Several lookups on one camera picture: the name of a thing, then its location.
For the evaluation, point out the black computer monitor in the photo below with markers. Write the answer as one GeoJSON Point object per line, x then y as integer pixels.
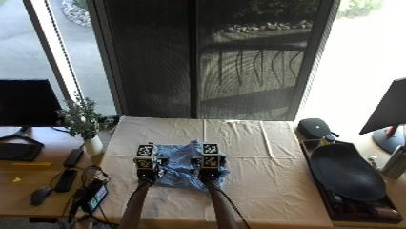
{"type": "Point", "coordinates": [27, 103]}

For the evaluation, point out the black computer mouse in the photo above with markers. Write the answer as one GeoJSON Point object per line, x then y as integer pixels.
{"type": "Point", "coordinates": [40, 195]}

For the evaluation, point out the white vase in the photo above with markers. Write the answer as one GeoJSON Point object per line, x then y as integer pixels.
{"type": "Point", "coordinates": [94, 146]}

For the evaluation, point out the black keyboard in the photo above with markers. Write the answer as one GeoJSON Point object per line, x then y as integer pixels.
{"type": "Point", "coordinates": [19, 152]}

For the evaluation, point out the white tablecloth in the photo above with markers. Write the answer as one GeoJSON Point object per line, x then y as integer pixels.
{"type": "Point", "coordinates": [263, 178]}

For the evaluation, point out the black remote control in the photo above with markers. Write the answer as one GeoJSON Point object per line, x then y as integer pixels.
{"type": "Point", "coordinates": [74, 157]}

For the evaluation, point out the brown wooden tray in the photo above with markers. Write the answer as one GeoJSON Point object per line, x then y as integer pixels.
{"type": "Point", "coordinates": [364, 211]}

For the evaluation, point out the person's left hand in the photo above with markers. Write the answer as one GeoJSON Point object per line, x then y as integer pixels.
{"type": "Point", "coordinates": [145, 173]}

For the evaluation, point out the black oval dish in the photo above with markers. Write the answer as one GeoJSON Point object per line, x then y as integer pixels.
{"type": "Point", "coordinates": [346, 171]}

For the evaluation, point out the green leafy plant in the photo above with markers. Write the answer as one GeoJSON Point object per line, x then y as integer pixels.
{"type": "Point", "coordinates": [83, 119]}

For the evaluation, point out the person's right hand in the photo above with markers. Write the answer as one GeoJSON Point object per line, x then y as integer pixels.
{"type": "Point", "coordinates": [211, 173]}

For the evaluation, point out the white window frame post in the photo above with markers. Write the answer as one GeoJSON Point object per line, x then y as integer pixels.
{"type": "Point", "coordinates": [52, 47]}

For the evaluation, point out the grey round stand, red neck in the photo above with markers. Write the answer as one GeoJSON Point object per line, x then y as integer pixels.
{"type": "Point", "coordinates": [386, 140]}

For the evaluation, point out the white marker cube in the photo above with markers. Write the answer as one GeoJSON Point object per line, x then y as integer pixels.
{"type": "Point", "coordinates": [211, 154]}
{"type": "Point", "coordinates": [145, 155]}

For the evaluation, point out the blue cloth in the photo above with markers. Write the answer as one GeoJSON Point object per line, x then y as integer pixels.
{"type": "Point", "coordinates": [180, 165]}

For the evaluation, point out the black device with screen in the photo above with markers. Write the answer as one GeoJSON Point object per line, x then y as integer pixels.
{"type": "Point", "coordinates": [95, 195]}

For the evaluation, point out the silver metal cylinder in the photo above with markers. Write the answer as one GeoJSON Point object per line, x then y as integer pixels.
{"type": "Point", "coordinates": [396, 163]}

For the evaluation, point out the black monitor stand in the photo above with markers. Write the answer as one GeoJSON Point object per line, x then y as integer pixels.
{"type": "Point", "coordinates": [19, 136]}

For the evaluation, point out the black phone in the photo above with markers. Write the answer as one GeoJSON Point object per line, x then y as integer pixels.
{"type": "Point", "coordinates": [67, 180]}

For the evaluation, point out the dark window screen door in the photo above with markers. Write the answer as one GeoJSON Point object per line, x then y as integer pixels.
{"type": "Point", "coordinates": [169, 63]}

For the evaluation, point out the black zip case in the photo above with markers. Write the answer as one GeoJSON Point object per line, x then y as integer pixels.
{"type": "Point", "coordinates": [315, 128]}

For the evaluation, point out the yellow strip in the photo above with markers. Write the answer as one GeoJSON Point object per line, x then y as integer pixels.
{"type": "Point", "coordinates": [32, 164]}

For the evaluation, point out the tilted dark monitor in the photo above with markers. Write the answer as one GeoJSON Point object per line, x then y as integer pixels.
{"type": "Point", "coordinates": [386, 109]}

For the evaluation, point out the small yellow piece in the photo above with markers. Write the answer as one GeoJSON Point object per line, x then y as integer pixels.
{"type": "Point", "coordinates": [16, 179]}

